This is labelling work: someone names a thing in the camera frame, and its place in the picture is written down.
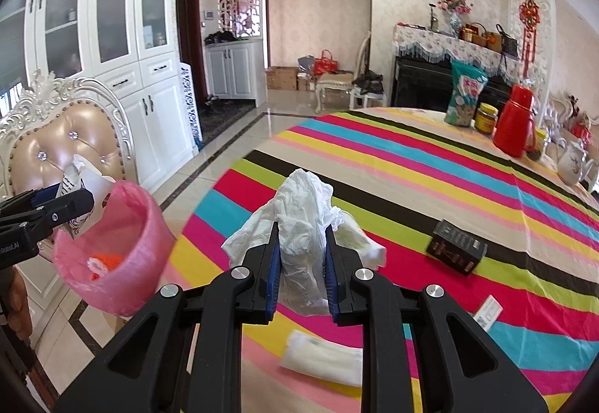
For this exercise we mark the pink lined trash bin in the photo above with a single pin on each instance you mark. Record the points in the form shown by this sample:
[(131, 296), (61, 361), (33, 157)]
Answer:
[(132, 226)]

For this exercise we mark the red thermos jug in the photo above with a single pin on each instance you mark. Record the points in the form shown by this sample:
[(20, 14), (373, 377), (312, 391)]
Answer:
[(515, 131)]

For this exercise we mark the white plastic bag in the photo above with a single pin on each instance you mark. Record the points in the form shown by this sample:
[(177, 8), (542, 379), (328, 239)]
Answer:
[(302, 207)]

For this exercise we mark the orange foam net front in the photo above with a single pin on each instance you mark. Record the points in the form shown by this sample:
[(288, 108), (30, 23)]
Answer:
[(100, 265)]

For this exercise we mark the red chinese knot ornament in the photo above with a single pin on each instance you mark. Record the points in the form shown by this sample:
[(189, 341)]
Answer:
[(529, 16)]

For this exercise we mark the white low shoe cabinet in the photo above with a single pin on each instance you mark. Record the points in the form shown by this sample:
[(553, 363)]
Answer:
[(236, 71)]

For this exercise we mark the small glass jar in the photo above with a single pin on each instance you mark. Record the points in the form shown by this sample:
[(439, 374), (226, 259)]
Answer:
[(541, 139)]

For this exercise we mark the lace piano cover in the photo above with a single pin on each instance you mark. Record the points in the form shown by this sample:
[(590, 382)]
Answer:
[(435, 47)]

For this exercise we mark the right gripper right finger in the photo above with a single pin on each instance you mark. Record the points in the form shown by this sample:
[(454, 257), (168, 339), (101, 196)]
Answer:
[(422, 351)]

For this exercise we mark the white display cabinet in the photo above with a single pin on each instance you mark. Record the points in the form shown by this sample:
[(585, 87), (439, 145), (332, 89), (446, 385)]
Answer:
[(131, 46)]

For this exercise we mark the white floral teapot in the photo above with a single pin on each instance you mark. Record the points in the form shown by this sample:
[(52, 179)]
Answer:
[(573, 164)]

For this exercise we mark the yellow lid jar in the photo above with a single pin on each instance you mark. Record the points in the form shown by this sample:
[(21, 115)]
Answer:
[(486, 118)]

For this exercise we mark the black handbag on piano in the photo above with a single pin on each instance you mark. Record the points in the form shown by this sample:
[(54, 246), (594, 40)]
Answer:
[(509, 44)]

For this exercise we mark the white carved sofa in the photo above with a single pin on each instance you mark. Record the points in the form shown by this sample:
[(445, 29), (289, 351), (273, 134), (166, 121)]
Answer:
[(563, 119)]

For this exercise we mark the folded white paper wrapper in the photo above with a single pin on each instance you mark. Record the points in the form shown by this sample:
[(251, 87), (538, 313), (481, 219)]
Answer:
[(323, 359)]

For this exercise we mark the beige tufted dining chair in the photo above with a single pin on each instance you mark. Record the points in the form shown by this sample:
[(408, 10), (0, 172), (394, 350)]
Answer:
[(56, 118)]

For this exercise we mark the green snack bag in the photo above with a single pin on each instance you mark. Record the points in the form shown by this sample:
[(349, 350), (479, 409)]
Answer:
[(468, 82)]

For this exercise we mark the cream side chair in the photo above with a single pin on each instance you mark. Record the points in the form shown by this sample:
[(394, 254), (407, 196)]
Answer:
[(343, 81)]

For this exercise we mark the striped colourful tablecloth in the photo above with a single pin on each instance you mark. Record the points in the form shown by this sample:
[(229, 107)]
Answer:
[(399, 172)]

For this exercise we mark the brown cardboard box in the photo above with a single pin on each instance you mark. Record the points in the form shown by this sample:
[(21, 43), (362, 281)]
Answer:
[(282, 78)]

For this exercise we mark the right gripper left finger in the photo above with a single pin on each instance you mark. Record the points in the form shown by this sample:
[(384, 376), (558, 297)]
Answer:
[(182, 351)]

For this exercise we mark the printed white paper bag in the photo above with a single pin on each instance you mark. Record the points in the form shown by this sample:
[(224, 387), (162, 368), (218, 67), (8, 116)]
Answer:
[(85, 180)]

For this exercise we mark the pink flower vase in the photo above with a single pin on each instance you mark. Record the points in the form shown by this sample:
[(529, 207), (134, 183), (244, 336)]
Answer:
[(455, 10)]

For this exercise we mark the person's left hand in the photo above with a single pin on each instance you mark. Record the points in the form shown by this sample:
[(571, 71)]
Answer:
[(18, 315)]

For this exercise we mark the black upright piano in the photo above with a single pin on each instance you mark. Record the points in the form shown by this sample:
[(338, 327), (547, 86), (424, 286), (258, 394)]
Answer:
[(419, 84)]

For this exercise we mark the red handbag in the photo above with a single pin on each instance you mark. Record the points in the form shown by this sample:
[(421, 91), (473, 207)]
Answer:
[(325, 63)]

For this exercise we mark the white stool with clothes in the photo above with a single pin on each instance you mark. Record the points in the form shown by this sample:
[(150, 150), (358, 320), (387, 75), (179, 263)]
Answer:
[(368, 87)]

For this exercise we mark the small white card box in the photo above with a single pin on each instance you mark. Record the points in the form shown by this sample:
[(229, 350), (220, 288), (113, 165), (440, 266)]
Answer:
[(488, 313)]

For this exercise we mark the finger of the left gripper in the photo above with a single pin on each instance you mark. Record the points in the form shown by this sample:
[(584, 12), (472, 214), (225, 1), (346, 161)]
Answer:
[(30, 199), (46, 217)]

